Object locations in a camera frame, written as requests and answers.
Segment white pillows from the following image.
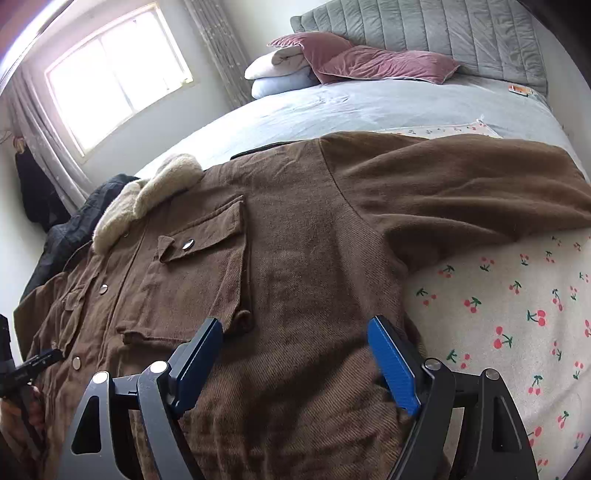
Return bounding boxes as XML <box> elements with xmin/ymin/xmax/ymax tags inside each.
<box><xmin>244</xmin><ymin>46</ymin><xmax>315</xmax><ymax>82</ymax></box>

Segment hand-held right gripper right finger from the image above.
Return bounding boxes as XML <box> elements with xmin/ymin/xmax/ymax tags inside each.
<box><xmin>367</xmin><ymin>315</ymin><xmax>540</xmax><ymax>480</ymax></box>

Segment light blue pillow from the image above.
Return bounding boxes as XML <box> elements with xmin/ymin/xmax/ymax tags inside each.
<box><xmin>250</xmin><ymin>68</ymin><xmax>320</xmax><ymax>100</ymax></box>

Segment window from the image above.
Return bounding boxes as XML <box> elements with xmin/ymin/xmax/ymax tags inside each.
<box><xmin>45</xmin><ymin>2</ymin><xmax>195</xmax><ymax>156</ymax></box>

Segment grey padded headboard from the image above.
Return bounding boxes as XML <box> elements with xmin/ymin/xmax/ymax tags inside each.
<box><xmin>291</xmin><ymin>0</ymin><xmax>550</xmax><ymax>95</ymax></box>

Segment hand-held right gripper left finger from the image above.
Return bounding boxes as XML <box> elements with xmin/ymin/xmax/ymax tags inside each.
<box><xmin>58</xmin><ymin>318</ymin><xmax>224</xmax><ymax>480</ymax></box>

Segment sheer patterned curtain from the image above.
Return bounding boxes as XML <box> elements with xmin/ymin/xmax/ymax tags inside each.
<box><xmin>0</xmin><ymin>62</ymin><xmax>96</xmax><ymax>217</ymax></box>
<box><xmin>182</xmin><ymin>0</ymin><xmax>254</xmax><ymax>110</ymax></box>

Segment dark hanging garment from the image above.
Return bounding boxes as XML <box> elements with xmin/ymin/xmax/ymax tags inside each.
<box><xmin>13</xmin><ymin>136</ymin><xmax>59</xmax><ymax>234</ymax></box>

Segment person's left hand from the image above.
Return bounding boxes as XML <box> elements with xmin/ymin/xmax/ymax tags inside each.
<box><xmin>0</xmin><ymin>385</ymin><xmax>47</xmax><ymax>462</ymax></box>

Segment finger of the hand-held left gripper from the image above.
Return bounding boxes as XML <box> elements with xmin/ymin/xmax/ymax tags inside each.
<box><xmin>13</xmin><ymin>349</ymin><xmax>64</xmax><ymax>373</ymax></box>

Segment black quilted jacket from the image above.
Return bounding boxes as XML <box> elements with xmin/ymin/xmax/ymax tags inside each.
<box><xmin>21</xmin><ymin>173</ymin><xmax>141</xmax><ymax>301</ymax></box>

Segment pink velvet pillow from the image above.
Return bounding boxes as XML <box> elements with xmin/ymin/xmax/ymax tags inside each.
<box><xmin>313</xmin><ymin>45</ymin><xmax>461</xmax><ymax>85</ymax></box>
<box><xmin>268</xmin><ymin>32</ymin><xmax>354</xmax><ymax>84</ymax></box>

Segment cherry print blanket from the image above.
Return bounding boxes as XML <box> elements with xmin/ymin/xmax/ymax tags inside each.
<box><xmin>379</xmin><ymin>117</ymin><xmax>591</xmax><ymax>480</ymax></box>

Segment brown jacket with fleece collar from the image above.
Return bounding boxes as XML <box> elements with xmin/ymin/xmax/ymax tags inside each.
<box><xmin>13</xmin><ymin>131</ymin><xmax>590</xmax><ymax>480</ymax></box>

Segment bed with grey sheet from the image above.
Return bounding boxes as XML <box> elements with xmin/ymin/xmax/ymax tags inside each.
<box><xmin>134</xmin><ymin>76</ymin><xmax>573</xmax><ymax>185</ymax></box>

